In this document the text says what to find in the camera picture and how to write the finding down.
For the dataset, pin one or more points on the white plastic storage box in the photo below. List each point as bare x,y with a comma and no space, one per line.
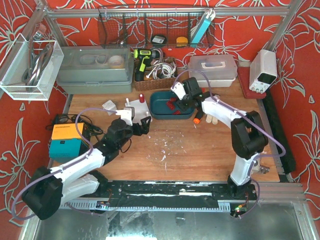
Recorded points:
221,70

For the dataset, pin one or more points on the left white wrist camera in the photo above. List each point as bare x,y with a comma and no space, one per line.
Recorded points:
127,114

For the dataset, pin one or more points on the white peg base plate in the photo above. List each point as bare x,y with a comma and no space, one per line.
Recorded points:
141,109

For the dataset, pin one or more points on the white power supply unit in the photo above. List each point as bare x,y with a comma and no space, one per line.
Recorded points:
262,71

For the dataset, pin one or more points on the small white cube box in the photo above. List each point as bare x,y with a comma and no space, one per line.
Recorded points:
110,107

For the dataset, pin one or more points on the green yellow cordless drill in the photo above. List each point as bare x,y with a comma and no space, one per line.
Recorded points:
144,57

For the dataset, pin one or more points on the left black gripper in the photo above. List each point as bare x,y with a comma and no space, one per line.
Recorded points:
139,127

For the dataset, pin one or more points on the white work glove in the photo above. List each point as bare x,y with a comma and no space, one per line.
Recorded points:
209,117

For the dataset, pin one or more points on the wicker basket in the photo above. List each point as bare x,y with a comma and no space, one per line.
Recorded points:
160,75

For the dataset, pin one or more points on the red coil spring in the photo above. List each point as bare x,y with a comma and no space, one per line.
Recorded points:
141,98
170,104
177,112

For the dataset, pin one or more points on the clear bag with parts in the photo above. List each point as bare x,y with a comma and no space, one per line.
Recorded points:
261,168

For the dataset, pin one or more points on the black wire mesh shelf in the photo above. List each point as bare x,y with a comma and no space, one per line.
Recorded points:
134,25

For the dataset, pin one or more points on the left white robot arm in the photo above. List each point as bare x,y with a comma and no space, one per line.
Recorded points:
51,188

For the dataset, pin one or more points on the teal plastic tray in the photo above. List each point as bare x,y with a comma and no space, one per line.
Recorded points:
163,106

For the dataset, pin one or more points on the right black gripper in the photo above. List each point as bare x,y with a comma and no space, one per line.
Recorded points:
182,103

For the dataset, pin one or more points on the light blue book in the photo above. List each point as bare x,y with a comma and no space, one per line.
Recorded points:
199,31

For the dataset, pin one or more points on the grey plastic toolbox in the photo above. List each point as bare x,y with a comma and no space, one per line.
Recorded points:
96,70

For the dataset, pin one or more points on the clear acrylic wall bin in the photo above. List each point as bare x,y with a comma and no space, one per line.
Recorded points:
30,74

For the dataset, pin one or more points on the orange and teal device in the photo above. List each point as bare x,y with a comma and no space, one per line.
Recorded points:
66,143

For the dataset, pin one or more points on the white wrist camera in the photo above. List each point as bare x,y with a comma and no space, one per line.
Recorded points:
127,114
178,90

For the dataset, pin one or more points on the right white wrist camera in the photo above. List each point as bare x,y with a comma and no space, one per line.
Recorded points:
178,90

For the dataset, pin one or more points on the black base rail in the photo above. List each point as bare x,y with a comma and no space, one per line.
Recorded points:
171,195

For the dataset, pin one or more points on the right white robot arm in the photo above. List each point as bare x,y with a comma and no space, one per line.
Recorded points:
247,141

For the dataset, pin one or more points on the orange handled screwdriver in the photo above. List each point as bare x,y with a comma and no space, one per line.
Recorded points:
198,117

